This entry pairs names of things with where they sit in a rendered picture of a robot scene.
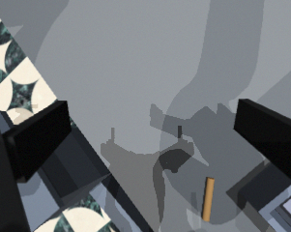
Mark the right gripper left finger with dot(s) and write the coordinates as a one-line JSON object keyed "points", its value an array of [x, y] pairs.
{"points": [[23, 150]]}

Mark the tan cylindrical peg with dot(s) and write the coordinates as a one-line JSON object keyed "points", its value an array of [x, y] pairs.
{"points": [[208, 199]]}

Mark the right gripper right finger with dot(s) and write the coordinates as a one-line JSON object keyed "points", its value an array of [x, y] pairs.
{"points": [[267, 131]]}

